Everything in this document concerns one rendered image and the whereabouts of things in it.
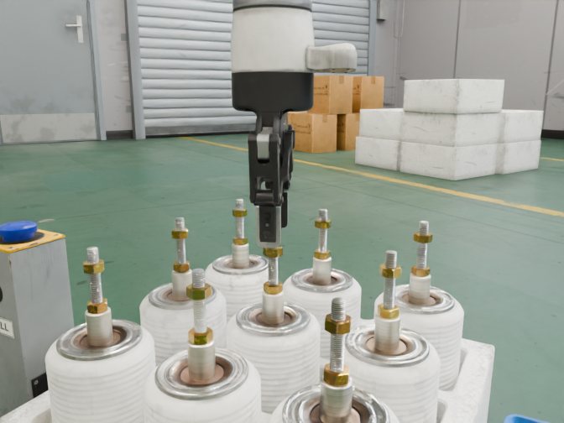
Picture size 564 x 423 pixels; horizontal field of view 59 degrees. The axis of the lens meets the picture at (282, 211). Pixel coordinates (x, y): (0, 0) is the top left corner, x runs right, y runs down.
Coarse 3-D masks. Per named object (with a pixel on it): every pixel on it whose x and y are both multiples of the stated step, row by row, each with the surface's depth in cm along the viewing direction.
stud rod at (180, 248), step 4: (176, 220) 54; (180, 220) 54; (176, 224) 55; (180, 224) 55; (176, 228) 55; (180, 228) 55; (184, 228) 55; (176, 240) 55; (180, 240) 55; (184, 240) 55; (176, 244) 55; (180, 244) 55; (184, 244) 55; (176, 248) 55; (180, 248) 55; (184, 248) 55; (176, 252) 56; (180, 252) 55; (184, 252) 55; (176, 256) 56; (180, 256) 55; (184, 256) 55; (180, 260) 55; (184, 260) 56; (180, 272) 56; (184, 272) 56
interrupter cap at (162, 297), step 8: (160, 288) 58; (168, 288) 58; (152, 296) 56; (160, 296) 56; (168, 296) 57; (216, 296) 57; (152, 304) 54; (160, 304) 54; (168, 304) 54; (176, 304) 54; (184, 304) 54; (192, 304) 54
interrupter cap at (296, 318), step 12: (240, 312) 52; (252, 312) 52; (288, 312) 52; (300, 312) 52; (240, 324) 49; (252, 324) 49; (264, 324) 50; (276, 324) 50; (288, 324) 49; (300, 324) 49; (264, 336) 48; (276, 336) 47
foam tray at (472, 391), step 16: (368, 320) 67; (464, 352) 59; (480, 352) 58; (320, 368) 56; (464, 368) 55; (480, 368) 55; (464, 384) 52; (480, 384) 52; (32, 400) 49; (48, 400) 49; (448, 400) 49; (464, 400) 49; (480, 400) 50; (16, 416) 47; (32, 416) 47; (48, 416) 49; (448, 416) 47; (464, 416) 47; (480, 416) 52
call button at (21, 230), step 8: (8, 224) 57; (16, 224) 57; (24, 224) 57; (32, 224) 57; (0, 232) 55; (8, 232) 55; (16, 232) 55; (24, 232) 56; (32, 232) 56; (8, 240) 55; (16, 240) 56
